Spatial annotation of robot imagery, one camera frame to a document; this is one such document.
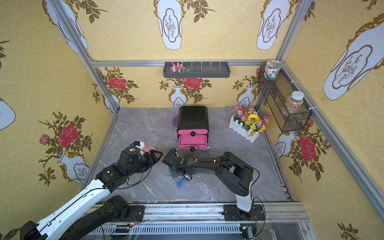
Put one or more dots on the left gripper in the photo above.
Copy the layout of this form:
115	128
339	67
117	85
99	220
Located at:
151	157

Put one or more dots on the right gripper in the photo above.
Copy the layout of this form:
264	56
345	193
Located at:
173	159

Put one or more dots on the black pink drawer cabinet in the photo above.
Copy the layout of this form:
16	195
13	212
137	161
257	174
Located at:
193	128

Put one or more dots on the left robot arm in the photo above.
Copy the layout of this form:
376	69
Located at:
71	222

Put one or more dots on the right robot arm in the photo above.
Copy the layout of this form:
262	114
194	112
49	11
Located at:
234	173

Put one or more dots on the blue binder clip lower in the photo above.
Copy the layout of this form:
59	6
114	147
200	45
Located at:
180	183

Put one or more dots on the purple toy shovel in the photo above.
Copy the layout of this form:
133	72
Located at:
175	121

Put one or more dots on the flower planter white fence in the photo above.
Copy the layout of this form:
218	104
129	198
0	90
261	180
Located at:
248	122

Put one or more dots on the pink flowers on shelf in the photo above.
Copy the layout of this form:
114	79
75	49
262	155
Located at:
179	68

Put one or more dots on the clear jar white lid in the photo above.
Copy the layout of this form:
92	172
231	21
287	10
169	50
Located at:
293	103

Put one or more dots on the jar with green label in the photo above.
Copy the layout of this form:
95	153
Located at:
272	69

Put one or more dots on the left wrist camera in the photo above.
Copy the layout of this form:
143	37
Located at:
138	145

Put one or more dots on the grey wall shelf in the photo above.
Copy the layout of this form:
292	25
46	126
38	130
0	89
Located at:
200	69

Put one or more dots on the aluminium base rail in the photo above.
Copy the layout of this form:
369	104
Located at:
264	221

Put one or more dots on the black wire basket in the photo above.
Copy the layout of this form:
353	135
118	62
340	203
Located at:
275	94

